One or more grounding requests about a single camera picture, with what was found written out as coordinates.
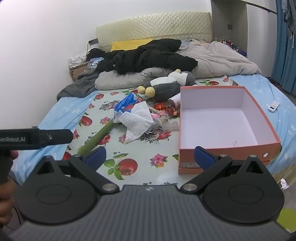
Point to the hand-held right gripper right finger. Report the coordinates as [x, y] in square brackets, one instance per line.
[203, 158]

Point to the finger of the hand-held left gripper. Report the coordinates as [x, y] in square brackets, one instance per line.
[57, 137]

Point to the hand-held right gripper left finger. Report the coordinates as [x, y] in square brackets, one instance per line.
[97, 157]

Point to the orange cardboard box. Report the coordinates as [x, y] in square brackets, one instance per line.
[231, 155]

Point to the clear plastic packet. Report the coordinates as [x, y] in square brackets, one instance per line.
[164, 128]

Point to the white tissue paper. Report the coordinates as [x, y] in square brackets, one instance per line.
[136, 120]

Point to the blue tissue packet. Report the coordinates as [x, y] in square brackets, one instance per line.
[126, 104]

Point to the small pink wrapper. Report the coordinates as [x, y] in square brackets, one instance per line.
[156, 114]

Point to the person's left hand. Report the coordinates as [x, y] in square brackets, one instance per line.
[7, 204]

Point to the green massage brush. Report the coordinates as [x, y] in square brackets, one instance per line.
[97, 138]

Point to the fruit print bed sheet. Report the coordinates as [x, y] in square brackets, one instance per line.
[138, 148]

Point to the dark grey blanket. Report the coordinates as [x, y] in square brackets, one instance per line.
[76, 87]

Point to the white cylindrical can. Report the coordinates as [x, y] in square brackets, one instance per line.
[174, 100]

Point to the cardboard box bedside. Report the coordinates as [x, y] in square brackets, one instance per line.
[77, 71]

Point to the white crumpled cloth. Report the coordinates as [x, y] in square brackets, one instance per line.
[77, 59]

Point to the grey white penguin plush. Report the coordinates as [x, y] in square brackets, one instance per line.
[166, 85]

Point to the blue patterned bag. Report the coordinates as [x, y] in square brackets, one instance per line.
[94, 62]

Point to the white paper scrap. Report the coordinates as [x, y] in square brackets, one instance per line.
[284, 184]

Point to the small white remote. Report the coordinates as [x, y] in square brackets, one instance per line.
[273, 107]

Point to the black cloth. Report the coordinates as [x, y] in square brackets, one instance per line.
[98, 53]

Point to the beige duvet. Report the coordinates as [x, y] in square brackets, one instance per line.
[219, 60]

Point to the lime green object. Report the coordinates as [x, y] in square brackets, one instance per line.
[288, 220]

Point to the black puffer jacket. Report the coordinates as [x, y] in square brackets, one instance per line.
[150, 58]

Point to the yellow pillow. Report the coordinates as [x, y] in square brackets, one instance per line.
[127, 44]

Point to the row of cosmetic bottles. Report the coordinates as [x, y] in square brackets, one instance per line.
[224, 42]

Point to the blue curtain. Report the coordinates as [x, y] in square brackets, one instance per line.
[284, 58]

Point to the cream padded headboard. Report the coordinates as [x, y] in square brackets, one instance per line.
[150, 25]

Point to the black wall socket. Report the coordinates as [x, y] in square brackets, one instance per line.
[93, 41]

